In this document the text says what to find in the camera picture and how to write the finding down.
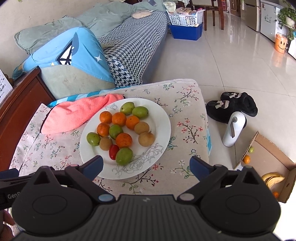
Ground large green jujube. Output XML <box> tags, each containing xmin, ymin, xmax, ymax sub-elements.
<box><xmin>86</xmin><ymin>132</ymin><xmax>101</xmax><ymax>146</ymax></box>

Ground pink towel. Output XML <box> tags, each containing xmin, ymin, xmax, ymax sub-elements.
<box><xmin>41</xmin><ymin>93</ymin><xmax>124</xmax><ymax>135</ymax></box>

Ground houndstooth sofa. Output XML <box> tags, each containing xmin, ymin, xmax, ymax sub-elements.
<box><xmin>98</xmin><ymin>11</ymin><xmax>169</xmax><ymax>88</ymax></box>

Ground white milk carton box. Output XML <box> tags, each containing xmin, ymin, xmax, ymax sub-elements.
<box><xmin>0</xmin><ymin>70</ymin><xmax>13</xmax><ymax>104</ymax></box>

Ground person left hand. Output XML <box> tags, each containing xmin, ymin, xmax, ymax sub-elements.
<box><xmin>1</xmin><ymin>210</ymin><xmax>15</xmax><ymax>241</ymax></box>

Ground dark wooden cabinet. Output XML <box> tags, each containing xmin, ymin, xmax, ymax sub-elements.
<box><xmin>0</xmin><ymin>67</ymin><xmax>56</xmax><ymax>171</ymax></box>

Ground potted green plant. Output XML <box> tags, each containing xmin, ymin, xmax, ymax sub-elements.
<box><xmin>277</xmin><ymin>1</ymin><xmax>295</xmax><ymax>41</ymax></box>

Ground white dispenser bottle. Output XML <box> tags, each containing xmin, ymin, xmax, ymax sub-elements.
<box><xmin>222</xmin><ymin>111</ymin><xmax>247</xmax><ymax>147</ymax></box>

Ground blue plastic bin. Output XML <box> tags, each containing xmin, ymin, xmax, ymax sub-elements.
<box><xmin>169</xmin><ymin>23</ymin><xmax>203</xmax><ymax>41</ymax></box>

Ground orange tangerine front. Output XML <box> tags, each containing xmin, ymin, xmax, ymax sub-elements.
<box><xmin>115</xmin><ymin>133</ymin><xmax>133</xmax><ymax>148</ymax></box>

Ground white plastic basket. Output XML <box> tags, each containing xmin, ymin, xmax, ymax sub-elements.
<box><xmin>166</xmin><ymin>9</ymin><xmax>205</xmax><ymax>27</ymax></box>

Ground orange smiley cup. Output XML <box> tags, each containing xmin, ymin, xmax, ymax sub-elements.
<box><xmin>274</xmin><ymin>33</ymin><xmax>287</xmax><ymax>54</ymax></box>

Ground black slipper far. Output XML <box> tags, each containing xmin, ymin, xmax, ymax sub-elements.
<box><xmin>220</xmin><ymin>92</ymin><xmax>258</xmax><ymax>117</ymax></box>

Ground red cherry tomato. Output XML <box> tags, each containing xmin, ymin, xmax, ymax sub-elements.
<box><xmin>109</xmin><ymin>145</ymin><xmax>120</xmax><ymax>160</ymax></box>

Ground white floral plate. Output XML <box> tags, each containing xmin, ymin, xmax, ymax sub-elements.
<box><xmin>80</xmin><ymin>98</ymin><xmax>171</xmax><ymax>180</ymax></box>

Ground wooden chair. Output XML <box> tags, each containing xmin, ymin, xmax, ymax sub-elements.
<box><xmin>186</xmin><ymin>0</ymin><xmax>224</xmax><ymax>31</ymax></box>

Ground green jujube top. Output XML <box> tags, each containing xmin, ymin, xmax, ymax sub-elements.
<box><xmin>120</xmin><ymin>101</ymin><xmax>135</xmax><ymax>115</ymax></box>

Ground orange tangerine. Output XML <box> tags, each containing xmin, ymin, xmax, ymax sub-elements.
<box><xmin>125</xmin><ymin>115</ymin><xmax>139</xmax><ymax>131</ymax></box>
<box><xmin>96</xmin><ymin>123</ymin><xmax>110</xmax><ymax>137</ymax></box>
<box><xmin>99</xmin><ymin>111</ymin><xmax>112</xmax><ymax>124</ymax></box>
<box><xmin>115</xmin><ymin>133</ymin><xmax>133</xmax><ymax>148</ymax></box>
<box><xmin>112</xmin><ymin>112</ymin><xmax>126</xmax><ymax>126</ymax></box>

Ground black slipper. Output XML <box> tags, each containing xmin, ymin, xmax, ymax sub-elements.
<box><xmin>220</xmin><ymin>92</ymin><xmax>258</xmax><ymax>117</ymax></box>
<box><xmin>206</xmin><ymin>100</ymin><xmax>246</xmax><ymax>124</ymax></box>

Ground green jujube small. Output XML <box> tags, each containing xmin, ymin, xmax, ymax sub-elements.
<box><xmin>132</xmin><ymin>106</ymin><xmax>149</xmax><ymax>120</ymax></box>

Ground green pillow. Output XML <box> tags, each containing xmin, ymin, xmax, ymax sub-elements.
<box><xmin>41</xmin><ymin>65</ymin><xmax>115</xmax><ymax>99</ymax></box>

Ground bananas in box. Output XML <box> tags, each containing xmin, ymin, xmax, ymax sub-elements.
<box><xmin>261</xmin><ymin>172</ymin><xmax>285</xmax><ymax>189</ymax></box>

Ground blue cushion cover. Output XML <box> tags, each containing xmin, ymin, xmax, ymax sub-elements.
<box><xmin>12</xmin><ymin>27</ymin><xmax>114</xmax><ymax>83</ymax></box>

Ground white refrigerator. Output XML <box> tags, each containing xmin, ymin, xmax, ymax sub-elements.
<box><xmin>260</xmin><ymin>0</ymin><xmax>287</xmax><ymax>42</ymax></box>

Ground cardboard box on floor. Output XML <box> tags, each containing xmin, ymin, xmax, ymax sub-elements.
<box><xmin>234</xmin><ymin>132</ymin><xmax>295</xmax><ymax>203</ymax></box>

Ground brown longan top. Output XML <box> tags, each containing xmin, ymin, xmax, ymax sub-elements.
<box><xmin>134</xmin><ymin>121</ymin><xmax>150</xmax><ymax>135</ymax></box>

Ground brown longan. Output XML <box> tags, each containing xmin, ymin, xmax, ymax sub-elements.
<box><xmin>138</xmin><ymin>132</ymin><xmax>155</xmax><ymax>147</ymax></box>
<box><xmin>134</xmin><ymin>121</ymin><xmax>150</xmax><ymax>135</ymax></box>
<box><xmin>99</xmin><ymin>137</ymin><xmax>113</xmax><ymax>151</ymax></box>

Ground black slipper near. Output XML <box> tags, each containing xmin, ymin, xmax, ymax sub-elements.
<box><xmin>206</xmin><ymin>100</ymin><xmax>246</xmax><ymax>124</ymax></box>

